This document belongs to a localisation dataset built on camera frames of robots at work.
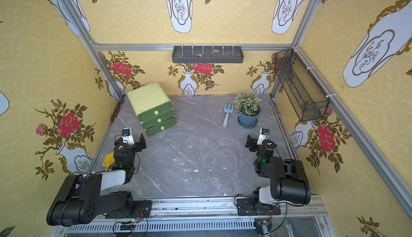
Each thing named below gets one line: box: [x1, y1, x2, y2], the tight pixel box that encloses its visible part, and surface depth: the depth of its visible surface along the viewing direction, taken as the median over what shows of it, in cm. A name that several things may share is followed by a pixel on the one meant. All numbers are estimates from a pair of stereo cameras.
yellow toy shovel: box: [101, 152, 116, 171], surface depth 88 cm
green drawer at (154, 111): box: [136, 101, 173, 122], surface depth 89 cm
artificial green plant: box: [233, 90, 263, 117], surface depth 95 cm
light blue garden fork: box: [222, 103, 234, 129], surface depth 112 cm
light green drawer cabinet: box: [127, 82, 178, 133], surface depth 93 cm
